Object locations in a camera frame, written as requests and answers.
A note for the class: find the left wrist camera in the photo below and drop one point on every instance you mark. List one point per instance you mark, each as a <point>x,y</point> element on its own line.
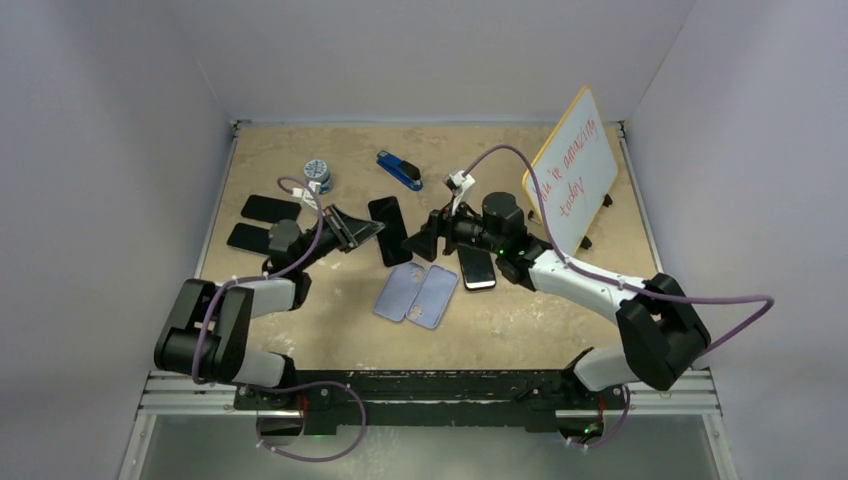
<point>305,196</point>

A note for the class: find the yellow framed whiteboard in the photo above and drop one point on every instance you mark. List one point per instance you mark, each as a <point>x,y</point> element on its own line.
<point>575,170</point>

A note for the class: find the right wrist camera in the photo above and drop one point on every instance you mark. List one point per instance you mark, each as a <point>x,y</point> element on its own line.
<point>461,184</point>

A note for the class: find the blue stapler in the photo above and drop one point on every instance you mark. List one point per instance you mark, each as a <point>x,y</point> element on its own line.
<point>402,170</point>

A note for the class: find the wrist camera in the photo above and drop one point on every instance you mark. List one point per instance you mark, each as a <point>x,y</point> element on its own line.
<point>461,184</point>
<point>305,196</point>

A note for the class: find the phone in clear case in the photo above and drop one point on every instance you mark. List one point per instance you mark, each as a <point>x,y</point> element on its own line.
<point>477,269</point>

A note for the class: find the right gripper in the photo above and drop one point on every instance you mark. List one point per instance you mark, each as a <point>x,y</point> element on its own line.
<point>444,222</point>

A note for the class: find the lilac phone case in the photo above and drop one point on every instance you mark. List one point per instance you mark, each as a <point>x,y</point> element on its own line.
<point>432,297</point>
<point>399,291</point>

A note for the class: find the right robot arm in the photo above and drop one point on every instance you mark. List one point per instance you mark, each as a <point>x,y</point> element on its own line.
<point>661,333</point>

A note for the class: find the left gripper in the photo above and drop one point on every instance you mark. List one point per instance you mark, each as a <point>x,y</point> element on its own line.
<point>348,232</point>

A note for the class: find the blue white jar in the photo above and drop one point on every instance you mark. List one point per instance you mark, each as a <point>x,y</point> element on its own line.
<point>317,173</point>

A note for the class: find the black phone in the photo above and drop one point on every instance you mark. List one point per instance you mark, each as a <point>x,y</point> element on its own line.
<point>269,210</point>
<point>249,238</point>

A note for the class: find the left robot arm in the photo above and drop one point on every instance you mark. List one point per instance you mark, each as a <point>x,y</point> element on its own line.
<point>206,332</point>

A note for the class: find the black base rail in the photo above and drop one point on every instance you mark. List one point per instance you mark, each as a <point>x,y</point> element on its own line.
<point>538,401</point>

